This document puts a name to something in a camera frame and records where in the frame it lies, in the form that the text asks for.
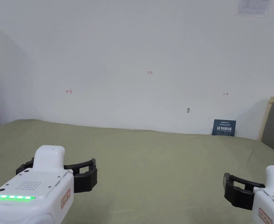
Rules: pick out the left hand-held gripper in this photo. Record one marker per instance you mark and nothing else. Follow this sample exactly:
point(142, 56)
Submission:
point(34, 186)

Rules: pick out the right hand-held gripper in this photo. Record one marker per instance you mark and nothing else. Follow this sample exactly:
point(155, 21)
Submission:
point(273, 193)

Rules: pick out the dark blue sign card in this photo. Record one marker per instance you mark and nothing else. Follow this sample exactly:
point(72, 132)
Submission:
point(224, 127)

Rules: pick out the bed with pale green sheet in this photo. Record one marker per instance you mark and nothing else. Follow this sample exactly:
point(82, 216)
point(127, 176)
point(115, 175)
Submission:
point(151, 163)

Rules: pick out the white wall panel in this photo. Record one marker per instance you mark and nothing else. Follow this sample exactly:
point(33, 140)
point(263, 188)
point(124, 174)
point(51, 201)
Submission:
point(253, 7)

